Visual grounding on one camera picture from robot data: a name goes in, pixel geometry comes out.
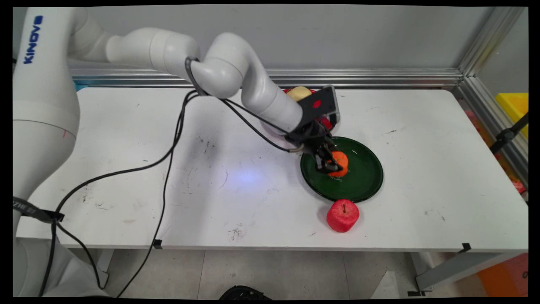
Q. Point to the grey table leg frame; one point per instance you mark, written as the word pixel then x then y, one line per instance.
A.
pixel 455 270

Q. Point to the green plate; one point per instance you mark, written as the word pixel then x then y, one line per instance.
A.
pixel 363 177

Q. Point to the blue plastic sheet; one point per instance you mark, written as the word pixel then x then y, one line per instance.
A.
pixel 80 86

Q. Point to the black tape marker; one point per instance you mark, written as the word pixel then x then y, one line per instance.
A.
pixel 157 243
pixel 466 247

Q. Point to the toy orange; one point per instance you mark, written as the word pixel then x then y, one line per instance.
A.
pixel 341 162

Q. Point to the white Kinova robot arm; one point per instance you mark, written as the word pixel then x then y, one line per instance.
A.
pixel 42 105

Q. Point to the toy red apple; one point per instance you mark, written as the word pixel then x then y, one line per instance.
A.
pixel 342 216

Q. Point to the toy potato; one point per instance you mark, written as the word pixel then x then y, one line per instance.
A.
pixel 298 93

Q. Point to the aluminium rail along wall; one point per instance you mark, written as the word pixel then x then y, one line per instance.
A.
pixel 358 78

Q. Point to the yellow box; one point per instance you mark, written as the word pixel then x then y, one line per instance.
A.
pixel 514 105

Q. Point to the aluminium corner frame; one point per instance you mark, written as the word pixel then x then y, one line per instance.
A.
pixel 485 46

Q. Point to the red plate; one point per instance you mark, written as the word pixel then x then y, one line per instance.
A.
pixel 327 123

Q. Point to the black round object on floor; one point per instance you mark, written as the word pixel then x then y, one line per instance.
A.
pixel 244 293

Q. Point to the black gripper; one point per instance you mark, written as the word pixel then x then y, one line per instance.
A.
pixel 312 137

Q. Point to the orange box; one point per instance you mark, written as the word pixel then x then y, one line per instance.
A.
pixel 504 276

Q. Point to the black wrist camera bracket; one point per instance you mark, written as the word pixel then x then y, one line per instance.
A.
pixel 316 105

